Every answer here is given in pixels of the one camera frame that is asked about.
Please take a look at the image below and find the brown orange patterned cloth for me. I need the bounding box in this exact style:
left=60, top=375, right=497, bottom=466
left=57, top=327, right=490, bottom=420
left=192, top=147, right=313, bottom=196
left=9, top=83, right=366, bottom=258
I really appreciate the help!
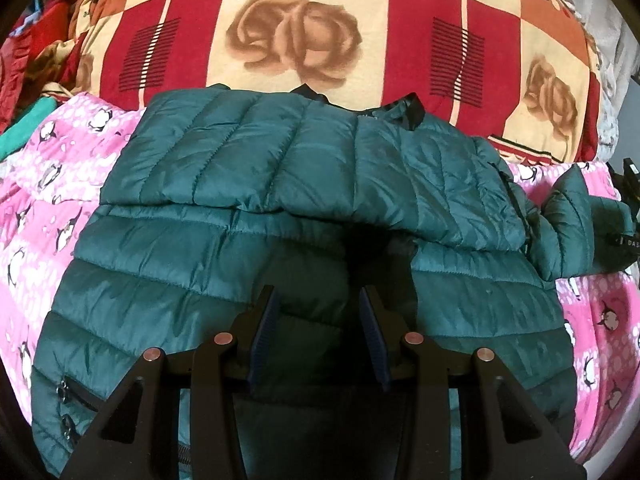
left=37, top=42, right=98, bottom=98

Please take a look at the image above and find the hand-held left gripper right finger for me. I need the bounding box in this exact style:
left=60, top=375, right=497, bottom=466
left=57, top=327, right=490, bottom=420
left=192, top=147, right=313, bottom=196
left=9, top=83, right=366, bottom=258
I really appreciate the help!
left=359, top=285, right=587, bottom=480

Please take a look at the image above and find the black clamp stand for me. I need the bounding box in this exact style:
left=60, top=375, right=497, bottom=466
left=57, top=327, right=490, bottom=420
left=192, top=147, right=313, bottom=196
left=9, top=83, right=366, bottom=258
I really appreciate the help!
left=609, top=158, right=640, bottom=196

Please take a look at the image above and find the red cloth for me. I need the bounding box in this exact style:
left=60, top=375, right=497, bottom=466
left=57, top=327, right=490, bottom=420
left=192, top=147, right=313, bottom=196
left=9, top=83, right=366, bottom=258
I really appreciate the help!
left=20, top=0, right=88, bottom=86

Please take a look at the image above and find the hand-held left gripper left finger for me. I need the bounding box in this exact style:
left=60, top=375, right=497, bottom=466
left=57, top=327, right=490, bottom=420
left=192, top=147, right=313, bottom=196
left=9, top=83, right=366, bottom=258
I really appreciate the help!
left=60, top=285, right=281, bottom=480

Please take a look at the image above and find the teal puffer jacket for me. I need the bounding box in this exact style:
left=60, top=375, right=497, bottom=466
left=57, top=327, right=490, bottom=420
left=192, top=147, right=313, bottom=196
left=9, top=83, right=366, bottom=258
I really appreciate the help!
left=30, top=85, right=637, bottom=480

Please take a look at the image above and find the rose print checked quilt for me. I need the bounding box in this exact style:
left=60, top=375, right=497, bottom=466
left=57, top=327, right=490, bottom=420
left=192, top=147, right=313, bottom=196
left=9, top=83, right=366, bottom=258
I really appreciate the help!
left=70, top=0, right=607, bottom=167

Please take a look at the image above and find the green garment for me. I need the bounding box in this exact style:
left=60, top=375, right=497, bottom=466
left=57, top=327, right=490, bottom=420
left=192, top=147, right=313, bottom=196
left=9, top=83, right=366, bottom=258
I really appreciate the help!
left=0, top=97, right=57, bottom=159

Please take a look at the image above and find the pink penguin blanket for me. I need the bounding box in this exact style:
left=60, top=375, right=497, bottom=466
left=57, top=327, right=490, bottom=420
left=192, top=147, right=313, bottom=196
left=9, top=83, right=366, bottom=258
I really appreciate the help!
left=0, top=92, right=640, bottom=467

